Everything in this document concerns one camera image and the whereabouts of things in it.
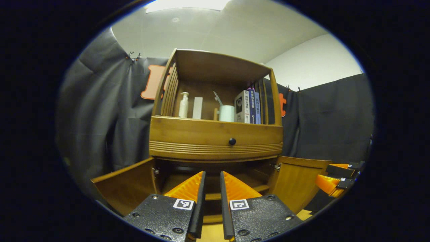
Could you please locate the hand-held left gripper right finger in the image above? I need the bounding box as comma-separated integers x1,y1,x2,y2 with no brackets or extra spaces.
220,171,304,242

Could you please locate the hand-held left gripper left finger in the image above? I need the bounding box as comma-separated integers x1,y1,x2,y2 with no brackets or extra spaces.
123,171,206,242

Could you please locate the wooden shoe cabinet door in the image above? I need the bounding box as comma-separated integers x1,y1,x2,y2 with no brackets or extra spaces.
267,156,333,214
91,157,158,216

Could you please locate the wooden double-door shoe cabinet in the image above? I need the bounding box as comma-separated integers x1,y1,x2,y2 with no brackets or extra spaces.
149,49,284,225

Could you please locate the white rectangular box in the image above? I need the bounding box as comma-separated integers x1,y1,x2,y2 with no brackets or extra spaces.
192,97,203,120

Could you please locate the white pump bottle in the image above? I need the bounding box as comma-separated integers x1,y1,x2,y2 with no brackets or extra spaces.
178,92,189,118

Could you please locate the white book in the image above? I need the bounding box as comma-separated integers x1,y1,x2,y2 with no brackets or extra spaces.
234,90,251,124

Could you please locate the light blue book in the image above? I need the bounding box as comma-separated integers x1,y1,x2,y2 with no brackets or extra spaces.
254,92,261,124

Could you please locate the dark blue book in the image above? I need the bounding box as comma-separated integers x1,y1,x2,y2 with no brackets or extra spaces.
248,88,256,124

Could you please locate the black backdrop cloth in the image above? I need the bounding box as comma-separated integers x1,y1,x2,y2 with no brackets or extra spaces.
56,28,375,212

